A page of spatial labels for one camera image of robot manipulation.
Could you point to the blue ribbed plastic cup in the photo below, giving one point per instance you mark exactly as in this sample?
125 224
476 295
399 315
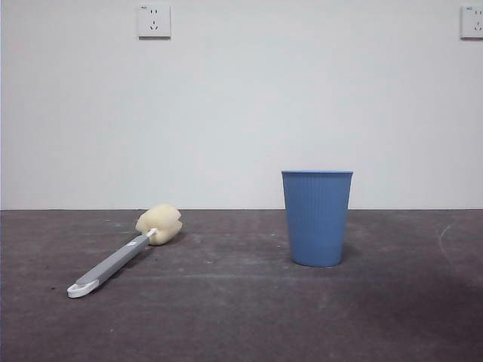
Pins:
317 222

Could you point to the white wall socket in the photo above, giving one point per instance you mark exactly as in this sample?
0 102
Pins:
473 24
154 22

